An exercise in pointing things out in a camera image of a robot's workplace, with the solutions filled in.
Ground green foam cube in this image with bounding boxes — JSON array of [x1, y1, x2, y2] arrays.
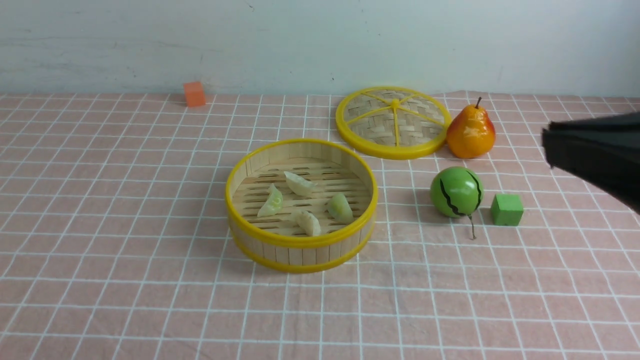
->
[[490, 193, 524, 227]]

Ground bamboo steamer tray yellow rims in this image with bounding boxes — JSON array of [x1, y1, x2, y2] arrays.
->
[[225, 138, 378, 273]]

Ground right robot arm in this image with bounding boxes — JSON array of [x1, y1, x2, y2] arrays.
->
[[541, 112, 640, 214]]

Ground orange foam cube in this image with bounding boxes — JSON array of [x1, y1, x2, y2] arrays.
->
[[183, 80, 207, 108]]

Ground white dumpling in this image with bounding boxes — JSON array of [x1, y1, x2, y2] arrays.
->
[[291, 210, 322, 237], [283, 171, 317, 198]]

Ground pale green dumpling front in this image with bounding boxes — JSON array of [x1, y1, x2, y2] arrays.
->
[[256, 183, 284, 218]]

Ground pale green dumpling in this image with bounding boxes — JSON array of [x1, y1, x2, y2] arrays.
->
[[326, 193, 355, 224], [256, 183, 284, 218]]

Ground woven bamboo steamer lid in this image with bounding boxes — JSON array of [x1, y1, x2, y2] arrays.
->
[[334, 86, 453, 161]]

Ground green toy watermelon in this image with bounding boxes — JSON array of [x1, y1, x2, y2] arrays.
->
[[430, 166, 485, 240]]

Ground orange yellow toy pear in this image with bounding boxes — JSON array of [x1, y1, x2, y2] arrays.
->
[[446, 96, 497, 159]]

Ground pink checkered tablecloth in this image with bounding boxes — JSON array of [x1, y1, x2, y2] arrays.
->
[[0, 93, 640, 360]]

